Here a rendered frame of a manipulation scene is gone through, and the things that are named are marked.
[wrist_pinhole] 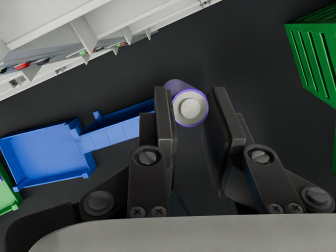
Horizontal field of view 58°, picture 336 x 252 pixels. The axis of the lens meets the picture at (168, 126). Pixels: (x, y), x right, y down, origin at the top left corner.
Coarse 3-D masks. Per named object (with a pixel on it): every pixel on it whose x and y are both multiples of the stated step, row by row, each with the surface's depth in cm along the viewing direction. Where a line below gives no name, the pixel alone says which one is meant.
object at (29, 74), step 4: (32, 68) 43; (36, 68) 44; (16, 72) 46; (20, 72) 46; (24, 72) 41; (28, 72) 41; (32, 72) 42; (36, 72) 43; (0, 76) 46; (4, 76) 46; (8, 76) 46; (12, 76) 46; (16, 76) 46; (24, 76) 41; (28, 76) 41; (32, 76) 42; (0, 80) 47; (4, 80) 47; (8, 80) 47; (28, 80) 41; (0, 84) 47
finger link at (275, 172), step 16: (256, 144) 11; (256, 160) 10; (272, 160) 11; (256, 176) 10; (272, 176) 10; (256, 192) 9; (272, 192) 9; (288, 192) 9; (240, 208) 11; (272, 208) 9; (288, 208) 9; (304, 208) 9
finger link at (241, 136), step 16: (208, 96) 14; (224, 96) 13; (208, 112) 14; (224, 112) 12; (208, 128) 14; (224, 128) 12; (240, 128) 11; (208, 144) 14; (224, 144) 11; (240, 144) 11; (208, 160) 14; (224, 160) 12; (240, 160) 11; (224, 176) 12; (240, 176) 11; (288, 176) 11; (224, 192) 12; (240, 192) 11; (304, 192) 10; (320, 192) 10; (256, 208) 11; (320, 208) 9
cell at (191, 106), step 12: (168, 84) 18; (180, 84) 16; (180, 96) 14; (192, 96) 14; (204, 96) 14; (180, 108) 14; (192, 108) 14; (204, 108) 14; (180, 120) 14; (192, 120) 14
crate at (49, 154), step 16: (32, 128) 108; (48, 128) 109; (64, 128) 99; (80, 128) 106; (0, 144) 106; (16, 144) 112; (32, 144) 112; (48, 144) 111; (64, 144) 110; (16, 160) 114; (32, 160) 114; (48, 160) 113; (64, 160) 112; (80, 160) 111; (16, 176) 112; (32, 176) 116; (48, 176) 115; (64, 176) 110; (80, 176) 107
